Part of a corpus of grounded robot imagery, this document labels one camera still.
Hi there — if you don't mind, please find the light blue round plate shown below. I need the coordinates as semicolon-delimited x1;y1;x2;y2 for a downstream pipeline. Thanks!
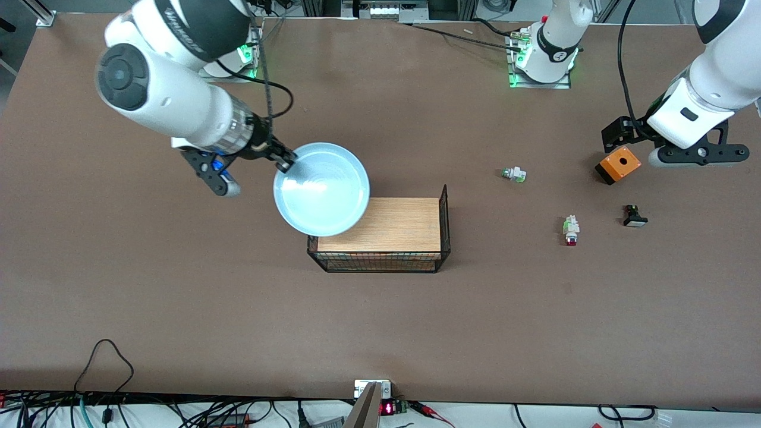
273;142;371;237

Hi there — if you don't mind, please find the orange button box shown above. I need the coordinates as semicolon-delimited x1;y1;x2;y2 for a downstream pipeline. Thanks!
595;146;643;185

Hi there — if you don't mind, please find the wooden board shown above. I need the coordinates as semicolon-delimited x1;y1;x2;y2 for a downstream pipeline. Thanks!
317;197;442;253

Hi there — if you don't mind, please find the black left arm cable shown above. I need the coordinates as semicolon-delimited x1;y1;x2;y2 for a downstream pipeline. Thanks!
617;0;653;130

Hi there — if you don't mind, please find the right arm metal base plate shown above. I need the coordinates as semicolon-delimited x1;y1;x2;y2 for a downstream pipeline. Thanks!
202;26;263;83

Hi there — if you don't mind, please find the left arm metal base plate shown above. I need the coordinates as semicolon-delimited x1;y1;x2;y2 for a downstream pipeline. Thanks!
507;30;573;90

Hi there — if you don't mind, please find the black wire rack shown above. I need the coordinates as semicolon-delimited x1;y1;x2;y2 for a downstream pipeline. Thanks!
307;184;451;274

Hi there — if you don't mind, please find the black cable on table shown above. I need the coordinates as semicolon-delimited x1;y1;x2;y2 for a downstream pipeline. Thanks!
400;17;524;51

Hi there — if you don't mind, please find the silver camera bracket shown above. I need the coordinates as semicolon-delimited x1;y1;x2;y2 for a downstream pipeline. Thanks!
354;379;392;399

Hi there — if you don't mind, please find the black looped cable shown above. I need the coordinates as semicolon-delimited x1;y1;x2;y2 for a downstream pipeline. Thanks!
74;338;135;395

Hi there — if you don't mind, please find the aluminium frame profile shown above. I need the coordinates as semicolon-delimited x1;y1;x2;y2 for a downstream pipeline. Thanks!
25;0;58;28

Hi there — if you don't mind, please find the grey camera bar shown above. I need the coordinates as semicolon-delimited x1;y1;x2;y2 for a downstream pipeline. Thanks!
343;382;382;428

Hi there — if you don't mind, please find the red clip wire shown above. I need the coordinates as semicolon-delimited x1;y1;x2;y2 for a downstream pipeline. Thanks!
408;401;456;428

